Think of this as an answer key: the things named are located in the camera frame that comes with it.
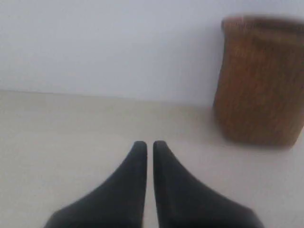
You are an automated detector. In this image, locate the brown woven wicker basket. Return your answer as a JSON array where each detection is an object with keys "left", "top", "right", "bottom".
[{"left": 213, "top": 15, "right": 304, "bottom": 147}]

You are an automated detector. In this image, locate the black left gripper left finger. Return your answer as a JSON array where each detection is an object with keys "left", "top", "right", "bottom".
[{"left": 45, "top": 141, "right": 147, "bottom": 228}]

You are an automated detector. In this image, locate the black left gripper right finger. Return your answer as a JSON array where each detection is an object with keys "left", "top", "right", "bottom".
[{"left": 153, "top": 141, "right": 263, "bottom": 228}]

